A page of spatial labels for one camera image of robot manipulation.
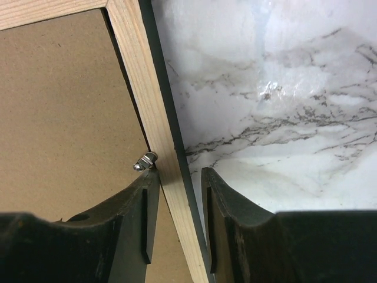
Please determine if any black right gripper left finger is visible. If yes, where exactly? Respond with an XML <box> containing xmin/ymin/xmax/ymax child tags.
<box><xmin>1</xmin><ymin>169</ymin><xmax>160</xmax><ymax>282</ymax></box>

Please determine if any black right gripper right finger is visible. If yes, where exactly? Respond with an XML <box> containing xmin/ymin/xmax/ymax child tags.
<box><xmin>201</xmin><ymin>167</ymin><xmax>376</xmax><ymax>282</ymax></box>

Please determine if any brown cardboard backing sheet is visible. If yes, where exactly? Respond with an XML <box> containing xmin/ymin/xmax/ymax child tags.
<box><xmin>0</xmin><ymin>8</ymin><xmax>195</xmax><ymax>283</ymax></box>

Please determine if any rectangular picture frame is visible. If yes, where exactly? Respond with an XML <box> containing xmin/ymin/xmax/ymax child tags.
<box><xmin>1</xmin><ymin>1</ymin><xmax>214</xmax><ymax>282</ymax></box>

